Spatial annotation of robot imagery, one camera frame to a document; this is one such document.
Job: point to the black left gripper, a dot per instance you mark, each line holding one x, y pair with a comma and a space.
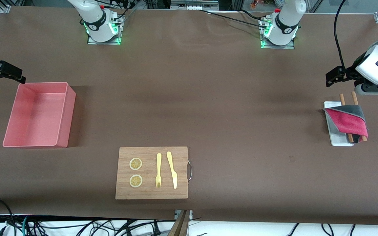
352, 71

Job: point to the red and grey cloth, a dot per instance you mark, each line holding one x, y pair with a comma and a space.
349, 121

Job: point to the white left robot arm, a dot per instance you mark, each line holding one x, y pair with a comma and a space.
285, 23

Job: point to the brown wooden rod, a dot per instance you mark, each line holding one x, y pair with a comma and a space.
355, 98
342, 100

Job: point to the pink plastic bin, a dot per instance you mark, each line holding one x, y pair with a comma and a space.
34, 114

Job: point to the white rectangular tray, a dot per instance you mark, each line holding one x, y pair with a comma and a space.
338, 139

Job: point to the lemon slice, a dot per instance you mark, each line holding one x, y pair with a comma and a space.
136, 164
136, 181

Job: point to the yellow fork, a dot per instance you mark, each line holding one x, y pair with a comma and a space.
158, 164

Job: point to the yellow knife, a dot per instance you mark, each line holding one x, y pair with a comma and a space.
172, 170

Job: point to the wooden cutting board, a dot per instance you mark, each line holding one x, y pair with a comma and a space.
182, 193

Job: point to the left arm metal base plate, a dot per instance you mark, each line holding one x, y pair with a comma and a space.
290, 46

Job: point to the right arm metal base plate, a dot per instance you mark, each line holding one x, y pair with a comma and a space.
92, 42

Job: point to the brown wooden post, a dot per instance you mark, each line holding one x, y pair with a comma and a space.
179, 226

